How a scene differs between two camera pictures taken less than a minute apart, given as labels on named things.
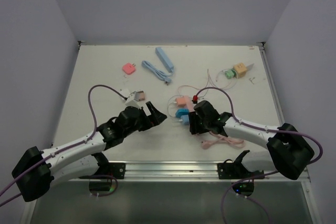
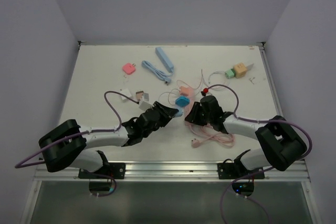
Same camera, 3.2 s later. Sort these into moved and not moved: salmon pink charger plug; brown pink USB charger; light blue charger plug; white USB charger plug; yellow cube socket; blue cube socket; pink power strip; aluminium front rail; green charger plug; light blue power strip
Moved: salmon pink charger plug; pink power strip; light blue charger plug; blue cube socket
Not moved: brown pink USB charger; aluminium front rail; green charger plug; white USB charger plug; light blue power strip; yellow cube socket
